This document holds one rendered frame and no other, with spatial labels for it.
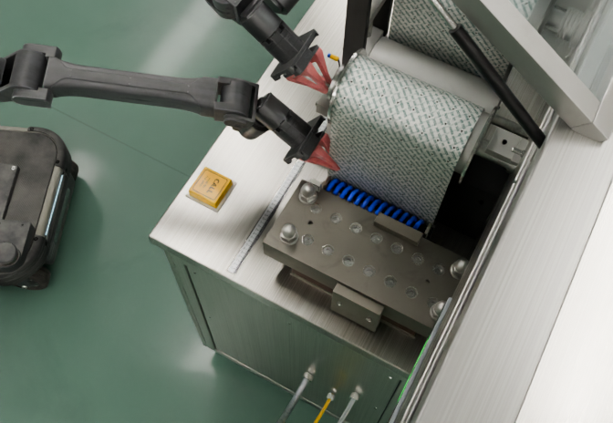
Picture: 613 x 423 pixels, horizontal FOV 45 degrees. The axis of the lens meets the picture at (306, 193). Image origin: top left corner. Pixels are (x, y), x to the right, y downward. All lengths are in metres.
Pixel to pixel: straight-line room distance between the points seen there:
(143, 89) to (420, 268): 0.62
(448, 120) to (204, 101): 0.44
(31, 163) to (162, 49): 0.78
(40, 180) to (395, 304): 1.46
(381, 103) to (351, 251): 0.32
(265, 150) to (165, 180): 1.07
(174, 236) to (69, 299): 1.04
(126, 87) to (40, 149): 1.22
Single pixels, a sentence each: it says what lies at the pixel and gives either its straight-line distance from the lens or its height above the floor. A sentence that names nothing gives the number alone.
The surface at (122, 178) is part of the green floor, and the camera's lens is 2.73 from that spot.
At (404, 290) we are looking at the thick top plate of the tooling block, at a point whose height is 1.03.
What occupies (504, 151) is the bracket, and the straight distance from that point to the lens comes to 1.27.
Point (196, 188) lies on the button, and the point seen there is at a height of 0.92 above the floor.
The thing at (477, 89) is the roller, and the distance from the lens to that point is 1.39.
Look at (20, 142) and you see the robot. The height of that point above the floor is 0.24.
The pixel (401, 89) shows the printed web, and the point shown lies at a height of 1.31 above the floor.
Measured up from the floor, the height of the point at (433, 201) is 1.11.
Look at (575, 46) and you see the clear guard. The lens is 0.87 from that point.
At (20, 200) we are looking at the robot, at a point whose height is 0.24.
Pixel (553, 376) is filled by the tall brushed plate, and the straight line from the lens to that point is 0.98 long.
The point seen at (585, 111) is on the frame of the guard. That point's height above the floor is 1.69.
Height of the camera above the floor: 2.34
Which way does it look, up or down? 63 degrees down
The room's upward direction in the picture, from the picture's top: 1 degrees clockwise
